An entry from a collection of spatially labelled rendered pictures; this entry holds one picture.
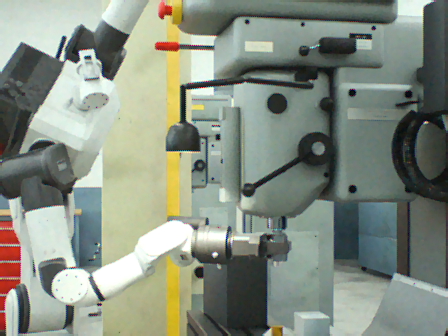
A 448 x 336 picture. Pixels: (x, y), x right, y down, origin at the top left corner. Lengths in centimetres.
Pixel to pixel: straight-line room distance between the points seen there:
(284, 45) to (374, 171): 33
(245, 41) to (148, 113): 184
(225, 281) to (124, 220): 141
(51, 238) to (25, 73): 43
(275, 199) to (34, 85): 67
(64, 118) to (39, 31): 903
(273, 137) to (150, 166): 182
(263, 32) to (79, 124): 53
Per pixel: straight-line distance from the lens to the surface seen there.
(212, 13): 142
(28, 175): 159
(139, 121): 321
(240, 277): 186
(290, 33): 144
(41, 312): 201
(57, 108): 170
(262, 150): 143
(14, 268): 601
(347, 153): 146
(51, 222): 157
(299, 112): 145
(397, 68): 154
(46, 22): 1072
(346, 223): 1134
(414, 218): 174
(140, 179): 320
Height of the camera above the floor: 140
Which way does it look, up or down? level
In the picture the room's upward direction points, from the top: straight up
